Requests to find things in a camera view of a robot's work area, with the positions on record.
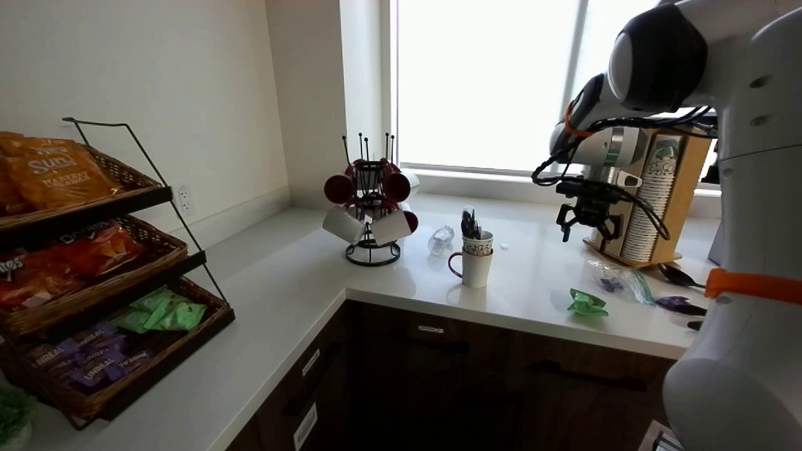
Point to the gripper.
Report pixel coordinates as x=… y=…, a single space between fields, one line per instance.
x=592 y=207

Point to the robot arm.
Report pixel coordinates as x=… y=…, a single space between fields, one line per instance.
x=752 y=188

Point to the clear plastic bag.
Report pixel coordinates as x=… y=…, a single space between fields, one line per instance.
x=620 y=279

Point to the stack of paper cups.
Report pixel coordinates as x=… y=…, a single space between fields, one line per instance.
x=648 y=213

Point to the green packet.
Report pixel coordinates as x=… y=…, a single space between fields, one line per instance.
x=587 y=304

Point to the wooden cup holder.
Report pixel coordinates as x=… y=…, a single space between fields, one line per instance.
x=680 y=207

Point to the black plastic spoon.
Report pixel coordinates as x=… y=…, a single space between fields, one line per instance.
x=673 y=274

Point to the patterned white cup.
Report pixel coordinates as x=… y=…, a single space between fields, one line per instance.
x=479 y=244

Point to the bundle of black cutlery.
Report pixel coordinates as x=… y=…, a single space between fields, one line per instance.
x=470 y=224

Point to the purple packet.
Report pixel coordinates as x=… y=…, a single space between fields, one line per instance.
x=677 y=305

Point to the clear plastic wrapper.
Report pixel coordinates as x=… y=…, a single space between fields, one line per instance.
x=440 y=239

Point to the dark wooden drawer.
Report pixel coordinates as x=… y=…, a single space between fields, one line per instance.
x=432 y=326
x=589 y=376
x=313 y=369

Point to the window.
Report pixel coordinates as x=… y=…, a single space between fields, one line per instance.
x=489 y=81

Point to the wicker basket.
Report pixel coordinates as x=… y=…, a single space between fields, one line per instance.
x=160 y=254
x=188 y=338
x=135 y=188

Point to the heap of green packets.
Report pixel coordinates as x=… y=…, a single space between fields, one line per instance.
x=164 y=312

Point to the red chip bag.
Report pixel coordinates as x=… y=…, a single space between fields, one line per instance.
x=103 y=247
x=31 y=282

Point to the heap of purple packets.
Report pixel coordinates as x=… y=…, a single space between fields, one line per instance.
x=94 y=363

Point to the orange chip bag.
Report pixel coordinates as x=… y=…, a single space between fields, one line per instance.
x=9 y=194
x=56 y=172

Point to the green potted plant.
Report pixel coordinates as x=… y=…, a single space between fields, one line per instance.
x=12 y=413

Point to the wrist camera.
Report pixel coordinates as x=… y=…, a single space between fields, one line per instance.
x=583 y=186

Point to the white wall socket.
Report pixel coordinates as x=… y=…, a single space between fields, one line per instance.
x=185 y=199

